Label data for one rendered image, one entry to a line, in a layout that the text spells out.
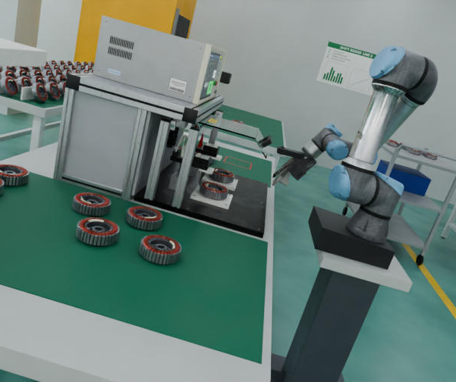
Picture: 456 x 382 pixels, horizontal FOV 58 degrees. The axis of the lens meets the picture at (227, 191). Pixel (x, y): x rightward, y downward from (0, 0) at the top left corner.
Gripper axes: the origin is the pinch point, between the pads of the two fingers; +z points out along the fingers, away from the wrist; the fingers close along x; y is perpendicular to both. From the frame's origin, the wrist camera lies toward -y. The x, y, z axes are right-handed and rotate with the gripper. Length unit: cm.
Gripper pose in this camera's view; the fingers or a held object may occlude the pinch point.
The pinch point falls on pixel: (271, 180)
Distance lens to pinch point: 183.1
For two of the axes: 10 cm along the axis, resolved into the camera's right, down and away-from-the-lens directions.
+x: 1.2, -2.8, 9.5
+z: -7.1, 6.5, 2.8
